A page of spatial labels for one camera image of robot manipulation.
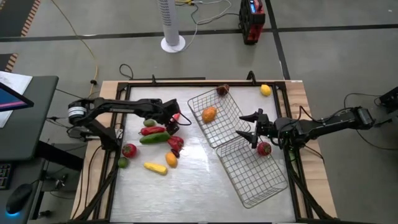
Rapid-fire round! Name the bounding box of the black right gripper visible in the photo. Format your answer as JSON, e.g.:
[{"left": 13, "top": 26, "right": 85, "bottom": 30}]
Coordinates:
[{"left": 235, "top": 108, "right": 276, "bottom": 149}]

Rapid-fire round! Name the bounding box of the silver wire basket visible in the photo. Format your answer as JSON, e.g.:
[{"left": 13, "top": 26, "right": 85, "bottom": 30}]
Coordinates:
[
  {"left": 216, "top": 136, "right": 289, "bottom": 209},
  {"left": 187, "top": 88, "right": 252, "bottom": 149}
]

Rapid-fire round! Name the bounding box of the red apple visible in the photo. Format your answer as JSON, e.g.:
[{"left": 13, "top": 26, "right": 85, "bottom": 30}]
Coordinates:
[{"left": 256, "top": 141, "right": 272, "bottom": 157}]

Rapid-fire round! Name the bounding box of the green cucumber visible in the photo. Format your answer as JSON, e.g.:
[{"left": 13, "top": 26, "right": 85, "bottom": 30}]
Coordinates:
[{"left": 139, "top": 131, "right": 171, "bottom": 145}]

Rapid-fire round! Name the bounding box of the red bell pepper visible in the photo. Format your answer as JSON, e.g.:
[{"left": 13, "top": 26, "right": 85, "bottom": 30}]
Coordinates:
[{"left": 167, "top": 135, "right": 185, "bottom": 152}]

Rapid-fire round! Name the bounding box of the orange yellow mango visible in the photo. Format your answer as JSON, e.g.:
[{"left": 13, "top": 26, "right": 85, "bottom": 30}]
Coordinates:
[{"left": 165, "top": 151, "right": 178, "bottom": 169}]

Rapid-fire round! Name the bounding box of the red tomato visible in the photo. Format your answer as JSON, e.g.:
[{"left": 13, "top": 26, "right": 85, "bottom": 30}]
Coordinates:
[{"left": 121, "top": 143, "right": 138, "bottom": 159}]

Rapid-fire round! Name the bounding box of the yellow corn cob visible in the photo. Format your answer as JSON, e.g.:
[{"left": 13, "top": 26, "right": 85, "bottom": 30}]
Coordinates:
[{"left": 143, "top": 162, "right": 169, "bottom": 176}]

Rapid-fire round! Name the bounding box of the bumpy orange fruit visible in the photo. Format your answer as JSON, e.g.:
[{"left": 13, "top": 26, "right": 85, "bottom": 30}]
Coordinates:
[{"left": 201, "top": 106, "right": 218, "bottom": 124}]

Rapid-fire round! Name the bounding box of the white tower fan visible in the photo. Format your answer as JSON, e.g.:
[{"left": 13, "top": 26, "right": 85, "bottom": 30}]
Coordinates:
[{"left": 157, "top": 0, "right": 187, "bottom": 54}]

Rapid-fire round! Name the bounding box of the red black power station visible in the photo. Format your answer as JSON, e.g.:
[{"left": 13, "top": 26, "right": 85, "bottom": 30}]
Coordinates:
[{"left": 238, "top": 0, "right": 267, "bottom": 45}]

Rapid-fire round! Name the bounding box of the black desk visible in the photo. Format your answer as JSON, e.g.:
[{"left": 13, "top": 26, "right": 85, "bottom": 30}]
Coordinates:
[{"left": 0, "top": 75, "right": 60, "bottom": 161}]

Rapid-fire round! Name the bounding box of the black device box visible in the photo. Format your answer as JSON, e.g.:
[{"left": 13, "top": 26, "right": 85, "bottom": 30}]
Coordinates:
[{"left": 378, "top": 86, "right": 398, "bottom": 113}]

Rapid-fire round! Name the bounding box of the white paper sheet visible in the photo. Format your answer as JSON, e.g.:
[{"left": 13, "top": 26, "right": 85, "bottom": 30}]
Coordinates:
[{"left": 0, "top": 70, "right": 33, "bottom": 128}]

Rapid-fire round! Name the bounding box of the computer monitor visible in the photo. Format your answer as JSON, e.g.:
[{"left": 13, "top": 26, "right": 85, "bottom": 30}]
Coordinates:
[{"left": 0, "top": 81, "right": 35, "bottom": 112}]

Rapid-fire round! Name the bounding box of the dark floor mat striped edge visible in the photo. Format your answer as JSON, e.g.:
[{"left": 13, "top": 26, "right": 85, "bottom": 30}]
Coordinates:
[
  {"left": 0, "top": 0, "right": 42, "bottom": 37},
  {"left": 0, "top": 52, "right": 19, "bottom": 73}
]

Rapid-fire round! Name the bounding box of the black computer mouse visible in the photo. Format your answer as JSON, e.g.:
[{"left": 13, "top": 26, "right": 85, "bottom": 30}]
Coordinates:
[{"left": 5, "top": 183, "right": 34, "bottom": 215}]

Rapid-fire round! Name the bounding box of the black keyboard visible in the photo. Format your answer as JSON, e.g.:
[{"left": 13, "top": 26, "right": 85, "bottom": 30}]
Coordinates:
[{"left": 0, "top": 162, "right": 13, "bottom": 190}]

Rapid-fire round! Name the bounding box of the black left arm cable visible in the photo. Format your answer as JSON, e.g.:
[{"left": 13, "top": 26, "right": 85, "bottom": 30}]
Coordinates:
[{"left": 178, "top": 111, "right": 192, "bottom": 126}]

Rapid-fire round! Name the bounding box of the black table frame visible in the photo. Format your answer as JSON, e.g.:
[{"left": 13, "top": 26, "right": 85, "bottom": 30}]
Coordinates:
[{"left": 71, "top": 77, "right": 338, "bottom": 224}]

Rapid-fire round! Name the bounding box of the black looped floor cable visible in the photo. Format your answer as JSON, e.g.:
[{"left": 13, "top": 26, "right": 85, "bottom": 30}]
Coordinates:
[{"left": 119, "top": 63, "right": 134, "bottom": 80}]

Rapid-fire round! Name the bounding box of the yellow floor cable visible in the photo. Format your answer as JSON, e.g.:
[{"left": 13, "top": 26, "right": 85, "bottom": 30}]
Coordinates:
[{"left": 50, "top": 0, "right": 99, "bottom": 97}]

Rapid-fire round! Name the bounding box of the white floor cable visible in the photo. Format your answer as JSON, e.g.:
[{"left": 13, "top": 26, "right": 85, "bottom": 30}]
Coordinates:
[{"left": 174, "top": 0, "right": 240, "bottom": 52}]

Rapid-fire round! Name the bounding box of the thin black floor cable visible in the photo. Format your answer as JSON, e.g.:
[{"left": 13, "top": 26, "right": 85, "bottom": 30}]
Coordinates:
[{"left": 343, "top": 92, "right": 398, "bottom": 152}]

